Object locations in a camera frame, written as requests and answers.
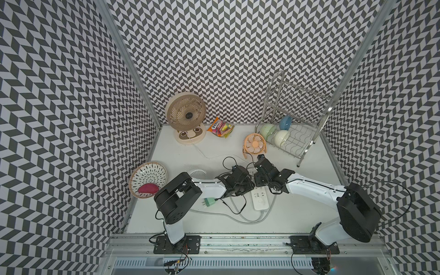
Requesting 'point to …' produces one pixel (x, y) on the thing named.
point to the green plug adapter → (208, 201)
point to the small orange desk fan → (254, 144)
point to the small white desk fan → (196, 172)
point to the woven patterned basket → (147, 179)
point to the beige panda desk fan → (185, 113)
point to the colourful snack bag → (220, 128)
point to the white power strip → (259, 198)
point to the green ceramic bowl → (266, 129)
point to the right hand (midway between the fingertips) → (258, 179)
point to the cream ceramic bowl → (280, 137)
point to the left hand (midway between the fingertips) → (253, 187)
